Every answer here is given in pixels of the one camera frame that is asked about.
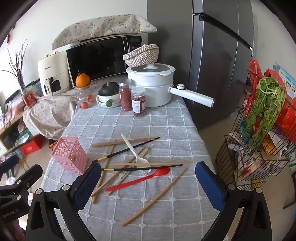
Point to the pink perforated utensil holder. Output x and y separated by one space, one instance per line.
69 154

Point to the small tomatoes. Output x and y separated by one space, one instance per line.
90 98

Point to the white plastic spoon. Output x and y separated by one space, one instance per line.
138 160

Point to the black chair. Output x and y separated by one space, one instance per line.
8 163

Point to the dried branches in vase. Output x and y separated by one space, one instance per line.
18 67

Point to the red cardboard box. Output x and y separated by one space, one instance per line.
31 146

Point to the dark green squash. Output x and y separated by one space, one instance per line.
108 89

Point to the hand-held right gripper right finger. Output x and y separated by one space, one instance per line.
211 188

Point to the floral microwave cover cloth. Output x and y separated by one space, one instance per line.
101 26

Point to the large orange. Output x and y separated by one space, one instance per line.
82 80

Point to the small-print floral cloth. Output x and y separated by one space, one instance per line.
48 115

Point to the bunch of green herbs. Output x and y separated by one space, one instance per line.
263 111

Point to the printed carton box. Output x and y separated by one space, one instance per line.
286 81

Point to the orange-red plastic bag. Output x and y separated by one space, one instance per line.
288 115

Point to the red plastic bag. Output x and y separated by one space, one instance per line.
255 69

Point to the small tangerine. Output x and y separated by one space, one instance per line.
84 105

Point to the red tin box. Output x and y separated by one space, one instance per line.
29 99

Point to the jar of red dates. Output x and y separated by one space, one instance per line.
138 104

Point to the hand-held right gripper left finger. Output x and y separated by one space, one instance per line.
86 186

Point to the clear glass jar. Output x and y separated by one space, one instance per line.
81 95

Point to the black chopstick with gold band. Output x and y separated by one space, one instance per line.
124 150
150 167

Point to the red plastic spoon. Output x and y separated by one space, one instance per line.
159 172

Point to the wooden shelf unit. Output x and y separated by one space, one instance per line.
9 125

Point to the grey refrigerator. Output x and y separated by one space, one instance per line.
212 69

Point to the black microwave oven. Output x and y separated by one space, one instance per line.
97 60

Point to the tall jar of goji berries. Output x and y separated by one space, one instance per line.
125 98

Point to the grey checked tablecloth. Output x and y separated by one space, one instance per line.
161 125

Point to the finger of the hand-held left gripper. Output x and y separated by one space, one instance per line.
27 177

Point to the wooden chopstick with green print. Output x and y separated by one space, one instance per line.
122 177

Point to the white dish with green knob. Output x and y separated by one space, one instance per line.
108 102

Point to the cream air fryer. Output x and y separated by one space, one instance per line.
54 71

